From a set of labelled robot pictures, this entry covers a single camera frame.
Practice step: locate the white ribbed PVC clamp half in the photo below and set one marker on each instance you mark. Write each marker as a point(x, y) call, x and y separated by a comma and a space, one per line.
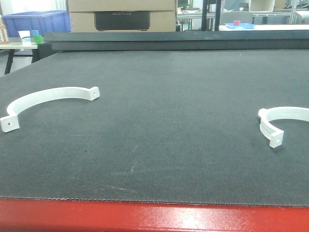
point(272, 133)

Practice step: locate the dark raised board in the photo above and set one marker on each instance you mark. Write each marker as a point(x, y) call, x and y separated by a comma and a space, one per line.
point(179, 41)

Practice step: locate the white paper cup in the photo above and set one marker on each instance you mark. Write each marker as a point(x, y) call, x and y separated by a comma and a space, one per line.
point(25, 37)

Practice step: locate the blue plastic crate background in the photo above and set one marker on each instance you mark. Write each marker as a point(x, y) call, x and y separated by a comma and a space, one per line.
point(43, 21)

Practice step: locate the white PVC pipe clamp half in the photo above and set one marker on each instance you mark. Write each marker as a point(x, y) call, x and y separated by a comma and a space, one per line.
point(11, 122)

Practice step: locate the blue tray with red cube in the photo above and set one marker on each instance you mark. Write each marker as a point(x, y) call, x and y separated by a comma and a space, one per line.
point(240, 25)

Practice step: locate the cardboard box with black print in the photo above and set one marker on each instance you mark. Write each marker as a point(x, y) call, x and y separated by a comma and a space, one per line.
point(122, 15)

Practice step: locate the green small cup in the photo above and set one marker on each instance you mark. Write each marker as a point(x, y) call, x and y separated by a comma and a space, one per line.
point(38, 39)

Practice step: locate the dark grey table mat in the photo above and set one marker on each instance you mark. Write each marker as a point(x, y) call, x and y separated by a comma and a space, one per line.
point(169, 126)

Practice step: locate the red cube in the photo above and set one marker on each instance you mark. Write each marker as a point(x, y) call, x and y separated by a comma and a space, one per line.
point(236, 22)

